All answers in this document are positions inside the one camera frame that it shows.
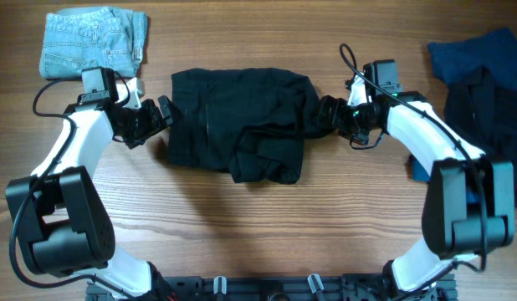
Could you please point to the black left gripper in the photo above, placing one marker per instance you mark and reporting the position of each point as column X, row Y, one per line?
column 154, row 122

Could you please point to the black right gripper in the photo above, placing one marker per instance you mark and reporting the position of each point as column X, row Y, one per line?
column 339, row 105

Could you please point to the black shorts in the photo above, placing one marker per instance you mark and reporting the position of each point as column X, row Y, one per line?
column 250, row 123

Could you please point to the black garment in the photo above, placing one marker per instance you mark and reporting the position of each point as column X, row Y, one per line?
column 485, row 115

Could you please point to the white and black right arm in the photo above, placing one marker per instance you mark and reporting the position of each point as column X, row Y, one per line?
column 469, row 205

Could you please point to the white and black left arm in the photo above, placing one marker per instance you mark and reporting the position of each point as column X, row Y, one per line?
column 61, row 231

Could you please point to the folded light blue jeans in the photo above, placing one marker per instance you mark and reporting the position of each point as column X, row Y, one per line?
column 76, row 39

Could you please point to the dark blue garment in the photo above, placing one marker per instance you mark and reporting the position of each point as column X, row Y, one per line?
column 496, row 51

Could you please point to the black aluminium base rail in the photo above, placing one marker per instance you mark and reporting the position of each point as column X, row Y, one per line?
column 347, row 287

